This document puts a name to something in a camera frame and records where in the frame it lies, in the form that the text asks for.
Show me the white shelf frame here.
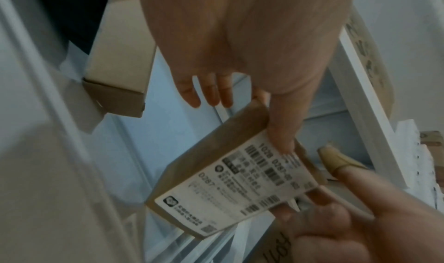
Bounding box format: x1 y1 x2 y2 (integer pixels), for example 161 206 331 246
337 26 409 189

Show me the cardboard box with handwriting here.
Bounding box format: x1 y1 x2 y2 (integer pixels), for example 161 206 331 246
255 215 302 263

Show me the beige rubber finger cot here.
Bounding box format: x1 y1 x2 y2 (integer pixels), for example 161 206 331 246
318 145 369 176

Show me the brown parcel with white label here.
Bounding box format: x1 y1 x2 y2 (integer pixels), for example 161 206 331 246
145 98 321 242

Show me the printed brown cardboard box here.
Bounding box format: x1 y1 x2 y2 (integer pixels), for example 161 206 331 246
345 7 397 119

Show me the plain brown cardboard box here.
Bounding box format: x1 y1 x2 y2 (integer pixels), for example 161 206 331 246
82 0 157 119

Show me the white foam block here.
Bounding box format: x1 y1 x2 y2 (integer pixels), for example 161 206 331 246
392 119 444 212

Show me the person's right hand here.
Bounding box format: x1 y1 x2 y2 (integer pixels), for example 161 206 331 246
272 145 444 263

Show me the person's left hand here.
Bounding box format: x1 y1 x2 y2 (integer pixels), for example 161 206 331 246
138 0 358 154

